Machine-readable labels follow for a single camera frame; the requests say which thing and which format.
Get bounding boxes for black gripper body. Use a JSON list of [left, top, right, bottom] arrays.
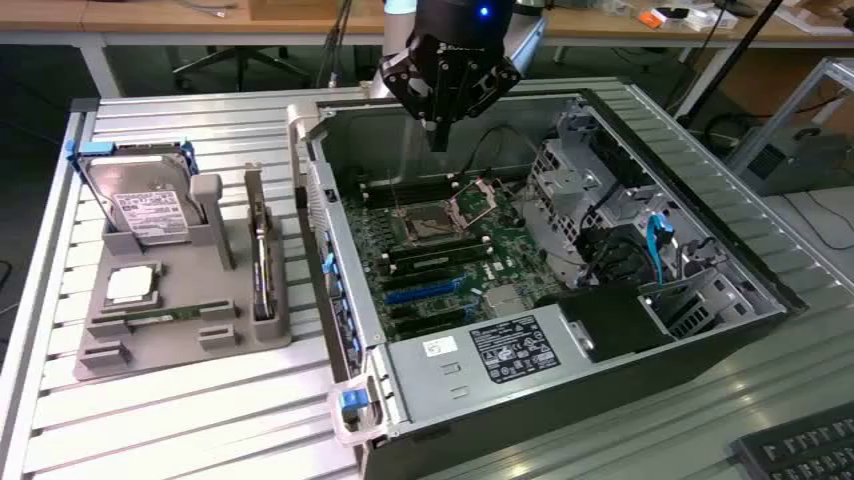
[[406, 0, 517, 69]]

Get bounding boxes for graphics card with metal bracket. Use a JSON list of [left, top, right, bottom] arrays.
[[242, 161, 281, 322]]

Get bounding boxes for long wooden desk with items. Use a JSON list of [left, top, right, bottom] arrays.
[[533, 0, 854, 119]]

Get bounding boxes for black office chair base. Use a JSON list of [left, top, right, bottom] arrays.
[[171, 44, 313, 92]]

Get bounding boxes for silver metal disk bay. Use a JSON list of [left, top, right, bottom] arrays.
[[524, 137, 669, 289]]

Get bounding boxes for open socket cover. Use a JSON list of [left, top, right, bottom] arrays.
[[448, 178, 502, 229]]

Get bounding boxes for CPU socket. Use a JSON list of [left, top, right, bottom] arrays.
[[397, 202, 462, 249]]

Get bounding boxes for green motherboard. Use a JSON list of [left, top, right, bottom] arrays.
[[344, 172, 562, 341]]

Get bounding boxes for white small boxes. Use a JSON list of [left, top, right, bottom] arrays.
[[686, 9, 740, 33]]

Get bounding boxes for black installed RAM stick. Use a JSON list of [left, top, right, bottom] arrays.
[[386, 236, 494, 274]]

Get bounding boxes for black stand pole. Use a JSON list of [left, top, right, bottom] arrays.
[[673, 0, 787, 121]]

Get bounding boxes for blue expansion slot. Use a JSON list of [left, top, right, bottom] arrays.
[[385, 278, 464, 305]]

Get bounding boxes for silver chipset heat sink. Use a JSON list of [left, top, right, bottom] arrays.
[[485, 287, 533, 311]]

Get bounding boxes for white paper sheet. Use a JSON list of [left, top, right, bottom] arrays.
[[773, 7, 854, 36]]

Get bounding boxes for grey computer box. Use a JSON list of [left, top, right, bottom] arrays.
[[740, 127, 854, 197]]

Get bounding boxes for black plastic fan shroud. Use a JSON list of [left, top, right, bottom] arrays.
[[533, 285, 677, 364]]

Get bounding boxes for grey parts rack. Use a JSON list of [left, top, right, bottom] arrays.
[[71, 174, 294, 382]]

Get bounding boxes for silver CPU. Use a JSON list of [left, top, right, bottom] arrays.
[[106, 267, 159, 304]]

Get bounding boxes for green RAM stick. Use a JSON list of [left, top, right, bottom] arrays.
[[126, 308, 202, 324]]

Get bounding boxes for grey power supply unit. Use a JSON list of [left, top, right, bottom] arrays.
[[385, 304, 596, 424]]

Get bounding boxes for open black PC case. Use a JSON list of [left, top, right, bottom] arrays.
[[286, 88, 811, 480]]

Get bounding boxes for black keyboard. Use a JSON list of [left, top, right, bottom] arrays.
[[731, 414, 854, 480]]

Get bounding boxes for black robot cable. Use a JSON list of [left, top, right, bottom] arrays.
[[324, 0, 357, 90]]

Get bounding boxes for grey cable with plug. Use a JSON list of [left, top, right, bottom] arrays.
[[177, 0, 239, 21]]

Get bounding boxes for blue flat wire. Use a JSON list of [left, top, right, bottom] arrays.
[[644, 212, 673, 286]]

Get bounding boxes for hard disk with blue bracket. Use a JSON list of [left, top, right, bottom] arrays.
[[69, 141, 206, 246]]

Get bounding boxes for aluminium profile frame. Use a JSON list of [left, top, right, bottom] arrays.
[[724, 55, 854, 169]]

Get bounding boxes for wooden desk with white frame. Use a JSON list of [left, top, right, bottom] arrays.
[[0, 0, 389, 99]]

